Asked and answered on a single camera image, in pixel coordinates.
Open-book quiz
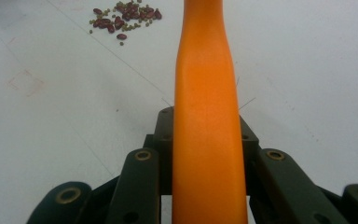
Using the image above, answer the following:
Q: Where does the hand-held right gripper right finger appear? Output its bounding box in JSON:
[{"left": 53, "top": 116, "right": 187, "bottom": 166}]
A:
[{"left": 238, "top": 115, "right": 261, "bottom": 196}]

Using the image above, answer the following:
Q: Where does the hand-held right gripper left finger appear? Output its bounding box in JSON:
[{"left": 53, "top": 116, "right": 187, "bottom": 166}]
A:
[{"left": 143, "top": 106, "right": 175, "bottom": 196}]

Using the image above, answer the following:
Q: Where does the orange handled brush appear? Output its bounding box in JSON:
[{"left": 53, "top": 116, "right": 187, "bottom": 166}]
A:
[{"left": 171, "top": 0, "right": 249, "bottom": 224}]

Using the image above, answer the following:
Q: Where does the pile of red green beans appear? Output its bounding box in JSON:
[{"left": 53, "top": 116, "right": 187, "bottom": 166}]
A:
[{"left": 88, "top": 0, "right": 163, "bottom": 47}]

